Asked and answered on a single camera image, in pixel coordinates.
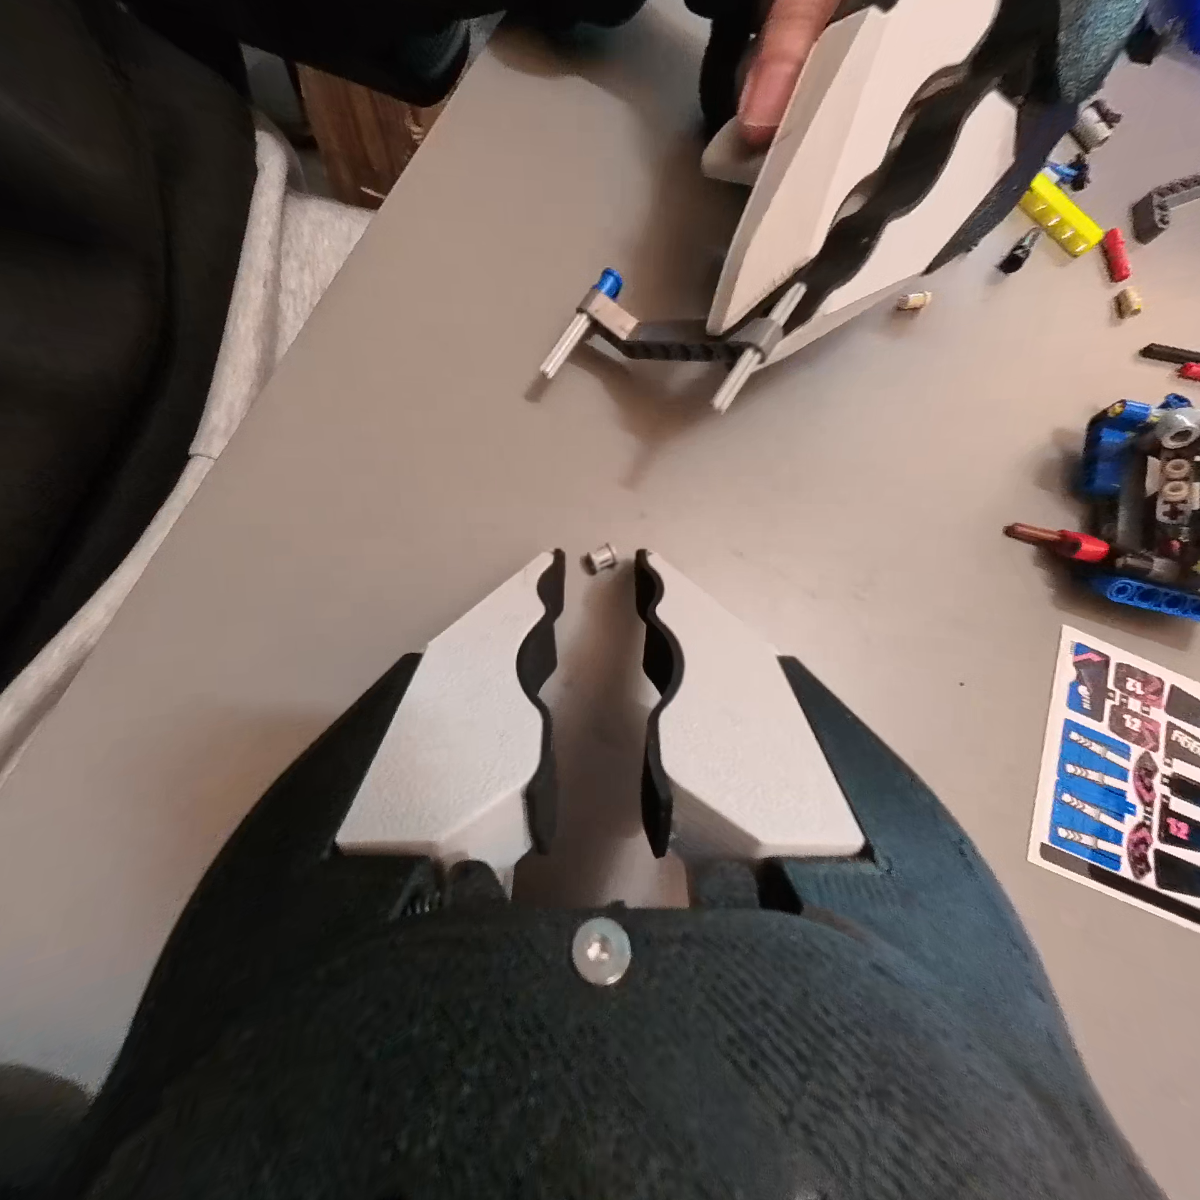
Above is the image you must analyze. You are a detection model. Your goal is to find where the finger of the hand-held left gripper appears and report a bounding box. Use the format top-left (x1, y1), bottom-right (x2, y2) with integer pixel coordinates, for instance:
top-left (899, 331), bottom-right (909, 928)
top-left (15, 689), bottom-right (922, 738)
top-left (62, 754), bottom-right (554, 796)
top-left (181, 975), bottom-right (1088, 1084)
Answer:
top-left (702, 0), bottom-right (1002, 334)
top-left (757, 102), bottom-right (1019, 365)

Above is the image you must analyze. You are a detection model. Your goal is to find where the yellow plastic beam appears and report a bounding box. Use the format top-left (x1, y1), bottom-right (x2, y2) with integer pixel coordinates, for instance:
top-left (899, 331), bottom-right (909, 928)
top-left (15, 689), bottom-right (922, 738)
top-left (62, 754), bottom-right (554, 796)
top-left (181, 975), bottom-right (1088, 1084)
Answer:
top-left (1015, 171), bottom-right (1105, 259)

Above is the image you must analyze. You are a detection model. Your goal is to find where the person's left hand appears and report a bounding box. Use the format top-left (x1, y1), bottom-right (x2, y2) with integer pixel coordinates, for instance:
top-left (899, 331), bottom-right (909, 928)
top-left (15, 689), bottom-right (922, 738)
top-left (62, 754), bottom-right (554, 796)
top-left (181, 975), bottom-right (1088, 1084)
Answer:
top-left (734, 0), bottom-right (841, 145)

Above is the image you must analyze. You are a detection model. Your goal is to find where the blue and pink sticker sheet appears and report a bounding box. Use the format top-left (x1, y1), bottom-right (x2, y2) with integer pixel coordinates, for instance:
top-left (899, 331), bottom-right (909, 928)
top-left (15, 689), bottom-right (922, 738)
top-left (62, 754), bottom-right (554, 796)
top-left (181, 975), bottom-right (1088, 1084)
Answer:
top-left (1025, 624), bottom-right (1200, 936)

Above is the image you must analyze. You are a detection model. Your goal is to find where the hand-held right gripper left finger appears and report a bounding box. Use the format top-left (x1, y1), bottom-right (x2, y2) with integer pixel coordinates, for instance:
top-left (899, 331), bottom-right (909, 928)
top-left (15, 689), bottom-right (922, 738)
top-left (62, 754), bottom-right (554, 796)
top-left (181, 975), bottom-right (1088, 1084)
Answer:
top-left (334, 549), bottom-right (568, 861)

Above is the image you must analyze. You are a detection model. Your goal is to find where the toy buggy chassis assembly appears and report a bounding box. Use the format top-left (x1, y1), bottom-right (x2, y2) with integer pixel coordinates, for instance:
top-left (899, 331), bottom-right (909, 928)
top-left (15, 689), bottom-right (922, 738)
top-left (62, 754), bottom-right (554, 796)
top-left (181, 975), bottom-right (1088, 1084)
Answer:
top-left (1001, 394), bottom-right (1200, 624)

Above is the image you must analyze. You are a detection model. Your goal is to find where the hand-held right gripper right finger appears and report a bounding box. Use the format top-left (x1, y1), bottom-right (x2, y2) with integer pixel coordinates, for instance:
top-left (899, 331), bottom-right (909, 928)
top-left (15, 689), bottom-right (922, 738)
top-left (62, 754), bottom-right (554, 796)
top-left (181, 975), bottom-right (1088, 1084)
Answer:
top-left (634, 549), bottom-right (865, 861)

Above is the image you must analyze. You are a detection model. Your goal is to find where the black office chair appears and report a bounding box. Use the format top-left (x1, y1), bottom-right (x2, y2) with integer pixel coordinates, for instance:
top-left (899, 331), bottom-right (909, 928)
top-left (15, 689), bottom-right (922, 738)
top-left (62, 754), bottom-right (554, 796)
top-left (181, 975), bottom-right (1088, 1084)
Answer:
top-left (238, 0), bottom-right (471, 106)

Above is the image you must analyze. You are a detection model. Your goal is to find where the dark grey angled beam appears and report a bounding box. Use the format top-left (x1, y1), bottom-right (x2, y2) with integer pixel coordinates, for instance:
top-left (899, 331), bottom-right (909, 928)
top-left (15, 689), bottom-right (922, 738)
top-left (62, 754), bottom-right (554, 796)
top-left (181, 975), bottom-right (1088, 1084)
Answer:
top-left (574, 288), bottom-right (785, 366)
top-left (1128, 174), bottom-right (1200, 246)

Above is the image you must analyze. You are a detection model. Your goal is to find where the grey axle with blue connector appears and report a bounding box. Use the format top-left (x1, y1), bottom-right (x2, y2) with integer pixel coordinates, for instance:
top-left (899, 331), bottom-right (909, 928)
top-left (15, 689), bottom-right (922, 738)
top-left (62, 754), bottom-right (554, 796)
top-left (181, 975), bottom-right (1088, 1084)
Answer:
top-left (538, 312), bottom-right (594, 381)

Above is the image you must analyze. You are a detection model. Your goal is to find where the brown wooden cabinet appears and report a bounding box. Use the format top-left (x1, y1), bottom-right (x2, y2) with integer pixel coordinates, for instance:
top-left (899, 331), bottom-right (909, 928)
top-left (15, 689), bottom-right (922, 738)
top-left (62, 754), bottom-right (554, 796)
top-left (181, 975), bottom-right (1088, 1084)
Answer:
top-left (294, 65), bottom-right (444, 211)

